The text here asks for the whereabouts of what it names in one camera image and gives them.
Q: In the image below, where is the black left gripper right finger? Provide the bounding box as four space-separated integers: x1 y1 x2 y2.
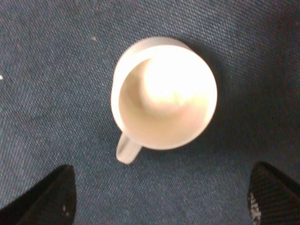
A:
247 161 300 225

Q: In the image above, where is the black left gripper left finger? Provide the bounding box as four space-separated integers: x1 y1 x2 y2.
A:
0 165 76 225

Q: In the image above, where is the small beige ceramic cup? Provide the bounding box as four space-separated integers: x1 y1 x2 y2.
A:
111 37 218 164

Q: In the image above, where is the black tablecloth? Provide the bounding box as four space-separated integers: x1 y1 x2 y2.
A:
0 0 300 225

